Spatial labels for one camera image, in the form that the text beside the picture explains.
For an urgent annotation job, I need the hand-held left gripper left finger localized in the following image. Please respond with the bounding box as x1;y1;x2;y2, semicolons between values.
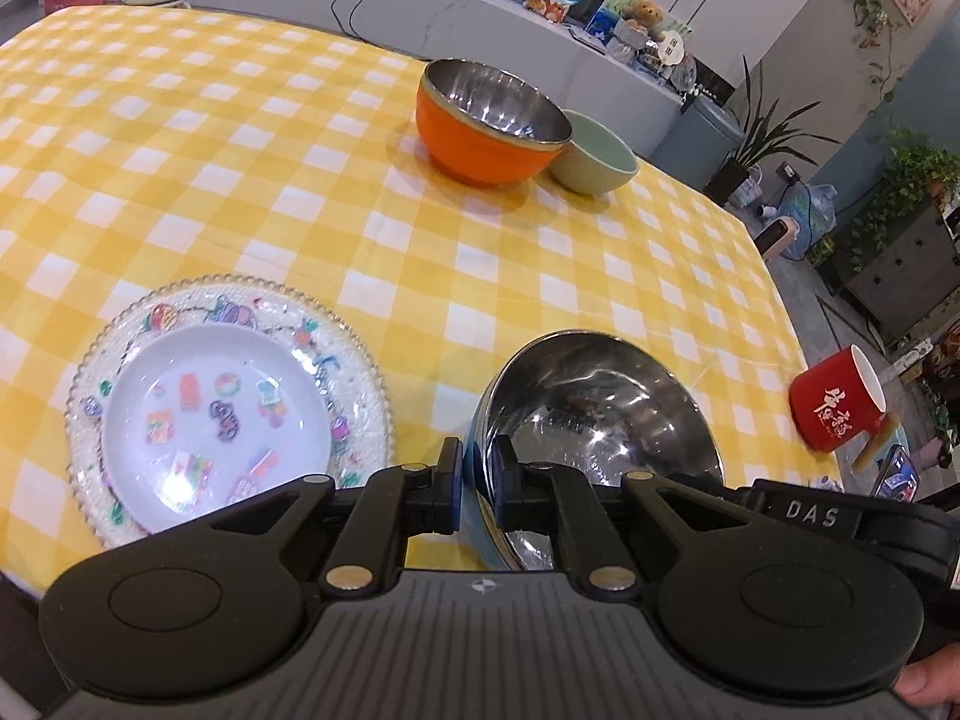
199;436;464;593

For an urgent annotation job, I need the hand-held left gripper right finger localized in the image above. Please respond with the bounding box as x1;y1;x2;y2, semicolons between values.
486;436;758;593

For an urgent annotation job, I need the blue steel bowl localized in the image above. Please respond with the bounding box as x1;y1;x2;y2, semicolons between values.
463;330;727;572

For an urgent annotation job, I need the clear glass plate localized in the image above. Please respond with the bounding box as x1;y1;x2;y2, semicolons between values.
64;275;396;550

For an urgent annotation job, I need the small white sticker plate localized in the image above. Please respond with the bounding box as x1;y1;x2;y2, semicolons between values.
101;325;335;537

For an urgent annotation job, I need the white fruit pattern plate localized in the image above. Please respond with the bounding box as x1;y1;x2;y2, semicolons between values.
71;285;387;545

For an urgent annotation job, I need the person's right hand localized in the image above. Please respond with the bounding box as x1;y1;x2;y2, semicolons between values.
896;641;960;707

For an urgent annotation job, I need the smartphone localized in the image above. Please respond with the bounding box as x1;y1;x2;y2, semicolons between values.
874;444;922;500

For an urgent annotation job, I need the red mug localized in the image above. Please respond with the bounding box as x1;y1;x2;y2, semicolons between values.
787;345;901;473

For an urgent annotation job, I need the dark cabinet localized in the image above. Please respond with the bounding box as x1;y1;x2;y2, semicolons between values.
840;202;960;346

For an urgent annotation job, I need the small beige heater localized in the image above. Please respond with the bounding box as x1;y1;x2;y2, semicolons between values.
754;214;803;262

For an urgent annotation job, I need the green ceramic bowl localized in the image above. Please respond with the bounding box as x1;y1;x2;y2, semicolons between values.
549;109;638;196

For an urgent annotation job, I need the orange steel bowl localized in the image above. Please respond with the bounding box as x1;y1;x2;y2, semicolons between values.
416;58;575;188

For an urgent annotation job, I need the leafy potted plant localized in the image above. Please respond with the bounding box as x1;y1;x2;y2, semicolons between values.
847;127;960;271

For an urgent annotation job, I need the woven basket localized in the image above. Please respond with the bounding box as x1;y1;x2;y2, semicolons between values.
727;165;762;207

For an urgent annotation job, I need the yellow checkered tablecloth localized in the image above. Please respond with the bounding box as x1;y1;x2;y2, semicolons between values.
0;6;815;616

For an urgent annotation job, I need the grey-blue trash bin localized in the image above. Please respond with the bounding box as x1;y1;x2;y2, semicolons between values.
651;94;743;203

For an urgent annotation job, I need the long-leaf plant in black pot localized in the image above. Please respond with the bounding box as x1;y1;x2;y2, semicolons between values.
705;56;841;203

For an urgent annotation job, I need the grey wrapped pot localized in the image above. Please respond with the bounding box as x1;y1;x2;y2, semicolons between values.
606;21;647;61

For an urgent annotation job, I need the green picture book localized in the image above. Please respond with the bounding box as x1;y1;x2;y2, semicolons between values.
583;0;635;42

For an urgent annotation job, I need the brown teddy bear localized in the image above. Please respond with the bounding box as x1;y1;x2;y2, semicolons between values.
625;0;665;35

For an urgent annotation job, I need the ivy vine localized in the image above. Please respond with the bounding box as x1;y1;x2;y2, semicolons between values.
846;0;905;113

